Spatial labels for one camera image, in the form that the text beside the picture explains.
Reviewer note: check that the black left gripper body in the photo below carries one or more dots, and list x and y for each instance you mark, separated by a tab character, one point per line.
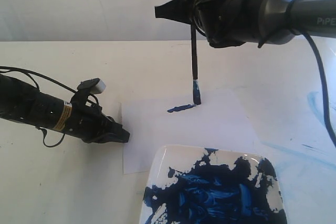
84	122

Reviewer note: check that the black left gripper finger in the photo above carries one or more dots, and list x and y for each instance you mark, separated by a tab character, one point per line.
120	137
111	125

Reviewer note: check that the white plate with blue paint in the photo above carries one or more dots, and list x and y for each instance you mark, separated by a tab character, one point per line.
189	184

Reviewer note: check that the black paintbrush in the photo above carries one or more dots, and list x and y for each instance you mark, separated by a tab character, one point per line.
196	90

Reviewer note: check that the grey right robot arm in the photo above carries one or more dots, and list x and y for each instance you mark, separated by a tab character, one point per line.
281	20

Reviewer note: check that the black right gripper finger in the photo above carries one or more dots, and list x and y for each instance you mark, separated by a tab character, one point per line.
176	10

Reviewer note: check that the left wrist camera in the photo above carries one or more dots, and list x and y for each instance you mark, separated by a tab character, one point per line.
94	86

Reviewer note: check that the white paper sheet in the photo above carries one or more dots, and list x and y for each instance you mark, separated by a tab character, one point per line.
220	122

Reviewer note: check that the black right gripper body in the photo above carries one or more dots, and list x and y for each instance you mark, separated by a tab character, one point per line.
229	23

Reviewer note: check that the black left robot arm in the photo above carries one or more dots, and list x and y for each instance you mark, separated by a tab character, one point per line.
26	104

